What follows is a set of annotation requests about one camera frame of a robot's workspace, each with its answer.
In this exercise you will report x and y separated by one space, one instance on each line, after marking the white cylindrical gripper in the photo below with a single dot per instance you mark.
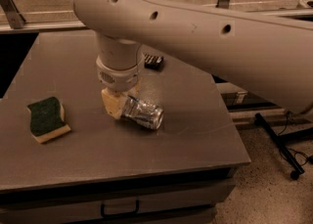
121 78

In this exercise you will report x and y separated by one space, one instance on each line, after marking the crushed silver redbull can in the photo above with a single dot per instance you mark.
145 114

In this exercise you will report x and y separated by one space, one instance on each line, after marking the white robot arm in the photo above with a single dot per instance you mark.
268 56

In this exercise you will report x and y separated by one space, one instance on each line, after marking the green and yellow sponge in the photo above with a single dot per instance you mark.
47 120

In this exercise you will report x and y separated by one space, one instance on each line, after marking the grey cabinet drawer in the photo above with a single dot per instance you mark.
183 203

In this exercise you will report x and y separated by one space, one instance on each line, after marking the black wheeled stand base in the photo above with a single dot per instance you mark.
281 142

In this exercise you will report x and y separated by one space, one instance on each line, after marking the black drawer handle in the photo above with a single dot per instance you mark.
119 208

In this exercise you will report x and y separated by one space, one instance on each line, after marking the left metal railing bracket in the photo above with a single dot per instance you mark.
13 16

